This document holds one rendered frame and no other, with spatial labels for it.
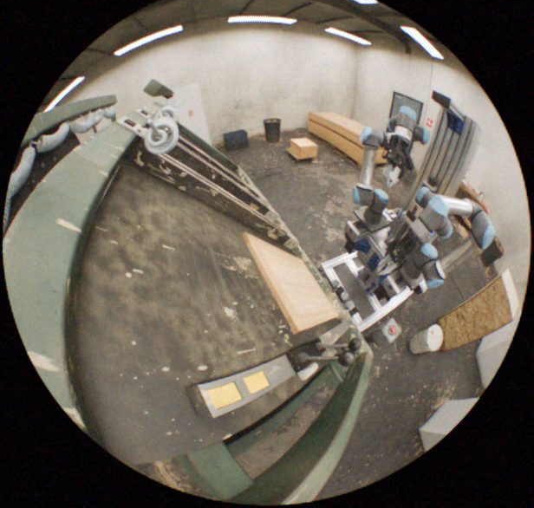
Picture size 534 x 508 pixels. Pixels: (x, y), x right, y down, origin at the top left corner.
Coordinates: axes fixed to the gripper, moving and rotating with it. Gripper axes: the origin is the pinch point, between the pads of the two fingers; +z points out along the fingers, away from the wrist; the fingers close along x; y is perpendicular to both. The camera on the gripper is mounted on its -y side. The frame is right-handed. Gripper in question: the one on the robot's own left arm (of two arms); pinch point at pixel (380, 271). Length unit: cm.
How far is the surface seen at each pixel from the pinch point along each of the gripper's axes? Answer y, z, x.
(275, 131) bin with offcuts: -154, 29, -445
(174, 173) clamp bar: 68, 3, -46
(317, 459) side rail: 52, 3, 36
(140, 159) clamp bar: 81, -2, -44
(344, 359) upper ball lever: 39.0, 0.1, 18.0
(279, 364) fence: 49, 7, 13
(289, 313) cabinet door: 33.6, 18.4, -0.4
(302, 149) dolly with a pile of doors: -165, 26, -309
